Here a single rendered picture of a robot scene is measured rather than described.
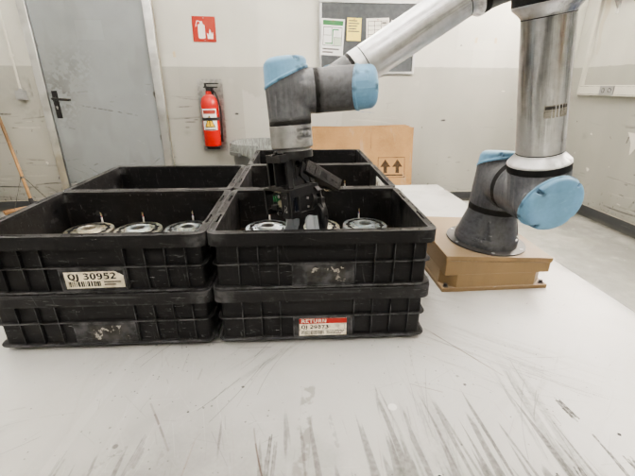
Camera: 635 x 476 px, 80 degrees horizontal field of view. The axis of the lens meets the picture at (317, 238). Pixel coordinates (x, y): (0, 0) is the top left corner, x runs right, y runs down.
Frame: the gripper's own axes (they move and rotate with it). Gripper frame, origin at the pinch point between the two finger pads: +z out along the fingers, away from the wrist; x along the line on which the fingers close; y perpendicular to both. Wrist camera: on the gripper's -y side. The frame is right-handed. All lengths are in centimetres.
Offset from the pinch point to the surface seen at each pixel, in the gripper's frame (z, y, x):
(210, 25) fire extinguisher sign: -109, -167, -267
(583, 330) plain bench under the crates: 20, -33, 43
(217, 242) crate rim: -6.7, 18.4, -3.4
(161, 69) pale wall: -77, -133, -303
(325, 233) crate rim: -6.4, 5.5, 9.5
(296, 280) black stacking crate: 2.1, 8.7, 4.5
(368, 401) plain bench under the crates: 17.7, 11.8, 21.5
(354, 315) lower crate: 11.2, 0.6, 10.8
